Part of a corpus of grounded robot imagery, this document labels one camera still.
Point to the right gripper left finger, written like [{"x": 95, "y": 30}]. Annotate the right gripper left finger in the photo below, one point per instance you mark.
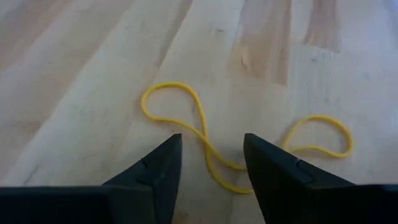
[{"x": 109, "y": 205}]

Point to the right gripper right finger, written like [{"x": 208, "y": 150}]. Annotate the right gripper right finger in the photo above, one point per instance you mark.
[{"x": 311, "y": 199}]

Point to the yellow rubber band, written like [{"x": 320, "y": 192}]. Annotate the yellow rubber band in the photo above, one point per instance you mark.
[{"x": 206, "y": 140}]

